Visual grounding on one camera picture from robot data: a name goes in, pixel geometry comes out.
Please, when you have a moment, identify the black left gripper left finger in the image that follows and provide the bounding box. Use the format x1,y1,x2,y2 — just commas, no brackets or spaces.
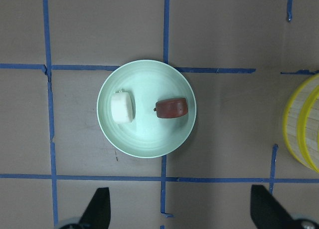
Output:
78,188,111,229

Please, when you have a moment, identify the light green round plate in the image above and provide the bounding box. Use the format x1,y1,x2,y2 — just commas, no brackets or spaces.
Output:
97,60,197,158

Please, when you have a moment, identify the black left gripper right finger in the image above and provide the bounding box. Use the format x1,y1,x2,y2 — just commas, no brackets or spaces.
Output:
250,185,299,229

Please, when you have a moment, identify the white steamed bun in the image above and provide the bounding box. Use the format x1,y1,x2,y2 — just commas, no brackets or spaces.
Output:
111,91,133,124

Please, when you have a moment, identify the yellow bamboo steamer layer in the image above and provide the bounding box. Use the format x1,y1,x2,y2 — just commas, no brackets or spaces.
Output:
297,85,319,172
283,74,319,169

